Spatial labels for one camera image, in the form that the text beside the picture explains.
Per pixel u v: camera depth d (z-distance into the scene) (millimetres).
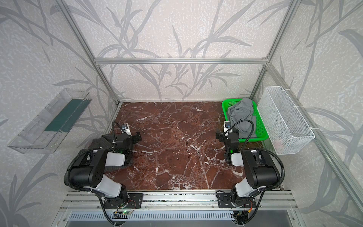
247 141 691
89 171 452
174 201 752
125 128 805
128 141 745
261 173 445
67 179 428
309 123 618
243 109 1085
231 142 691
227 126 788
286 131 608
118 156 631
